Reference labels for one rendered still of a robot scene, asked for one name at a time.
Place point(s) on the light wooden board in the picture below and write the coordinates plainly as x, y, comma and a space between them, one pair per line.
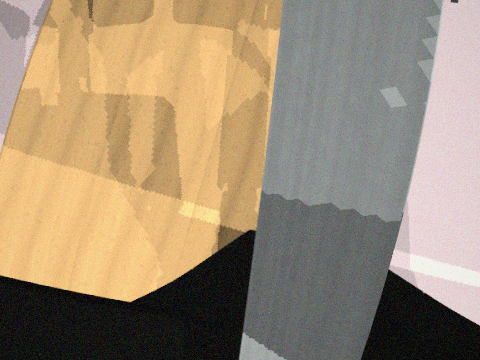
136, 146

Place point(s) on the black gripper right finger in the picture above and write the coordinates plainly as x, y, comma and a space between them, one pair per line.
411, 325

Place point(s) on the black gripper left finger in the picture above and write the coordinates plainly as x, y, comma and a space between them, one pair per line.
199, 316

